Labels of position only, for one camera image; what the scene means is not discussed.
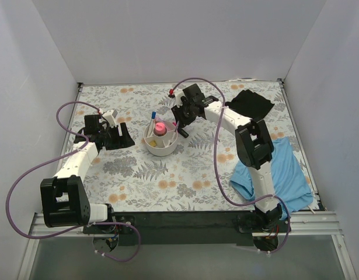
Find blue capped white marker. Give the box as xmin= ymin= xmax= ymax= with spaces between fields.
xmin=147 ymin=111 xmax=156 ymax=136

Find pink pack of pens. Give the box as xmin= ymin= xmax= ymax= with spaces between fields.
xmin=154 ymin=122 xmax=167 ymax=137

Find thin purple gel pen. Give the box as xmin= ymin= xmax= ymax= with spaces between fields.
xmin=170 ymin=121 xmax=179 ymax=143

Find white round divided organizer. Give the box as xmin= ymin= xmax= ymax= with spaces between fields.
xmin=143 ymin=120 xmax=179 ymax=157

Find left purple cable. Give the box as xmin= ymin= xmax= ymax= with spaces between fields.
xmin=5 ymin=101 xmax=143 ymax=263

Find purple cable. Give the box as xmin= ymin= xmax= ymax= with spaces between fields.
xmin=173 ymin=77 xmax=292 ymax=253
xmin=5 ymin=101 xmax=143 ymax=263

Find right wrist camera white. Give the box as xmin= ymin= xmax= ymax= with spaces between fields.
xmin=169 ymin=89 xmax=184 ymax=107

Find purple highlighter pen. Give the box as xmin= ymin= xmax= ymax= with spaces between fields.
xmin=155 ymin=117 xmax=166 ymax=125

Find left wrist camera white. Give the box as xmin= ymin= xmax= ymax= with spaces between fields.
xmin=98 ymin=109 xmax=118 ymax=128

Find black folded cloth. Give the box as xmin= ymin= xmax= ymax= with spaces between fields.
xmin=225 ymin=89 xmax=274 ymax=120

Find light blue shorts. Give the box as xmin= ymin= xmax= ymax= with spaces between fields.
xmin=230 ymin=137 xmax=313 ymax=213

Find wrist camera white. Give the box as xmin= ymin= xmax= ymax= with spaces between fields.
xmin=169 ymin=89 xmax=184 ymax=107
xmin=98 ymin=109 xmax=118 ymax=128

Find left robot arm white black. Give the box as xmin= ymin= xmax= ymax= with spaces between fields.
xmin=40 ymin=109 xmax=135 ymax=233

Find aluminium frame rail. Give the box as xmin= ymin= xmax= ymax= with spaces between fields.
xmin=17 ymin=211 xmax=357 ymax=279

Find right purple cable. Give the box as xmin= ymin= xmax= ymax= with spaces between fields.
xmin=173 ymin=77 xmax=292 ymax=253

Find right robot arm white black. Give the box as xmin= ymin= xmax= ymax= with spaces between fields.
xmin=169 ymin=84 xmax=283 ymax=232

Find floral table mat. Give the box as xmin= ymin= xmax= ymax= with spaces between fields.
xmin=50 ymin=82 xmax=317 ymax=214

